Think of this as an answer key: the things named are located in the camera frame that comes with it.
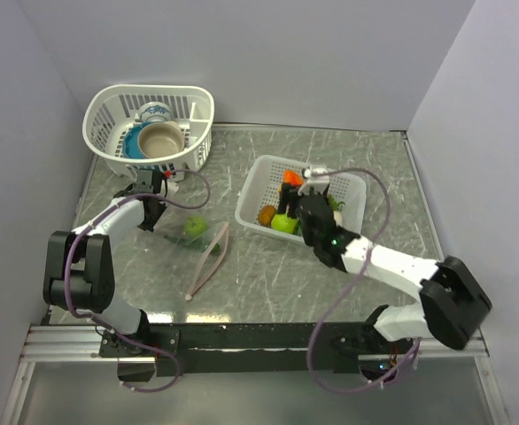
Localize beige bowl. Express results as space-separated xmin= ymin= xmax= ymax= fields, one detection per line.
xmin=137 ymin=121 xmax=185 ymax=158

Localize red fake dragon fruit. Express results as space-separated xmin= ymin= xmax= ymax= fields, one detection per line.
xmin=327 ymin=194 xmax=345 ymax=212

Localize clear zip top bag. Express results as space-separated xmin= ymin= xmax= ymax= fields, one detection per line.
xmin=164 ymin=213 xmax=229 ymax=302

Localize brown fake kiwi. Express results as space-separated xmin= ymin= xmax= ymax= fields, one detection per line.
xmin=257 ymin=205 xmax=277 ymax=227

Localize white slotted dish basket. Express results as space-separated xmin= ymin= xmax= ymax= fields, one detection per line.
xmin=82 ymin=84 xmax=215 ymax=182

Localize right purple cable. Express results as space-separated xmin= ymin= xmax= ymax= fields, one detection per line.
xmin=306 ymin=168 xmax=422 ymax=395

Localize white fake radish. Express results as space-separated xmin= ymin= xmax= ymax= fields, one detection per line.
xmin=333 ymin=211 xmax=343 ymax=227

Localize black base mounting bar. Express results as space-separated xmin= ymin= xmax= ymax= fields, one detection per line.
xmin=104 ymin=321 xmax=424 ymax=384

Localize blue white porcelain bowl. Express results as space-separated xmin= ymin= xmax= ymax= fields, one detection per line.
xmin=137 ymin=101 xmax=172 ymax=123

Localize green fake apple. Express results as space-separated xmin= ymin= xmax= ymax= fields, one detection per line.
xmin=270 ymin=213 xmax=299 ymax=235
xmin=183 ymin=215 xmax=208 ymax=238

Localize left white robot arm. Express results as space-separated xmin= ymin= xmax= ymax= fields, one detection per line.
xmin=43 ymin=171 xmax=168 ymax=356

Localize blue plate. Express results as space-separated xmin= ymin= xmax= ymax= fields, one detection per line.
xmin=122 ymin=125 xmax=146 ymax=159

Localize red orange fake fruit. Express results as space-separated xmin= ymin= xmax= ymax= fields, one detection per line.
xmin=283 ymin=170 xmax=304 ymax=187

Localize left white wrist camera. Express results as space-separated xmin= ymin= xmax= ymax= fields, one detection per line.
xmin=159 ymin=171 xmax=179 ymax=198

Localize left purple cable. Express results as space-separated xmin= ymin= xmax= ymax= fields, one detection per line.
xmin=63 ymin=169 xmax=211 ymax=394

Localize white perforated tray basket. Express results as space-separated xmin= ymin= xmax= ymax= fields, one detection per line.
xmin=235 ymin=155 xmax=367 ymax=245

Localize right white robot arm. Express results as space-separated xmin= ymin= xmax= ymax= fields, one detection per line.
xmin=278 ymin=183 xmax=492 ymax=353

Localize purple cable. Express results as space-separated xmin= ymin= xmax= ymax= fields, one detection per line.
xmin=63 ymin=169 xmax=211 ymax=394
xmin=306 ymin=168 xmax=422 ymax=395

